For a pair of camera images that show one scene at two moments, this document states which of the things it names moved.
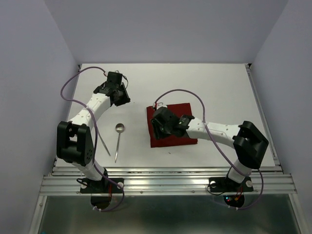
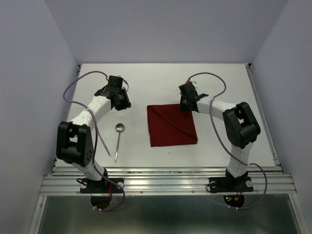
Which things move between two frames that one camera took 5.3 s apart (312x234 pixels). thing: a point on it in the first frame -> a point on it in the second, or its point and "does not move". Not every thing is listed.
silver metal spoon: x=119 y=128 does not move
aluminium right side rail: x=263 y=118 does not move
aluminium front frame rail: x=67 y=181 does not move
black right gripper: x=158 y=132 -> x=182 y=106
